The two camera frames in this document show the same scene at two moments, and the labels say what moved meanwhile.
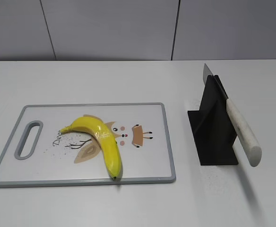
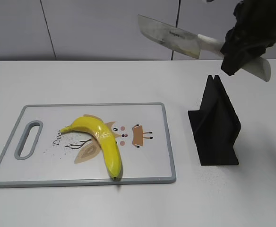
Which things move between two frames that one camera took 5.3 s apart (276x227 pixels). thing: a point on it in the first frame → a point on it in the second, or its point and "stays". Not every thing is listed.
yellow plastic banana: [106, 138] stays
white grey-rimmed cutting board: [77, 158] stays
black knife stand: [212, 130] stays
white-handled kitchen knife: [249, 146] → [193, 44]
